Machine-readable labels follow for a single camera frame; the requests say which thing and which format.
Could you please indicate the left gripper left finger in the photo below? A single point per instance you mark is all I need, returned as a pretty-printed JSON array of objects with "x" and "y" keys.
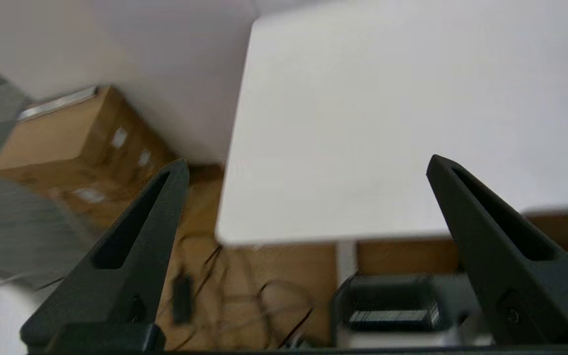
[{"x": 131, "y": 256}]

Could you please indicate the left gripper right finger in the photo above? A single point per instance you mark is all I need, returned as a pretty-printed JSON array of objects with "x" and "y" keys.
[{"x": 506, "y": 256}]

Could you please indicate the labelled brown cardboard box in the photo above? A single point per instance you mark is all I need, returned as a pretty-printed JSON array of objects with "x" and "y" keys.
[{"x": 111, "y": 197}]

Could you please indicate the flat white object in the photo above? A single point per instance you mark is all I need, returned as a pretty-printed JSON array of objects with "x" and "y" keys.
[{"x": 57, "y": 104}]

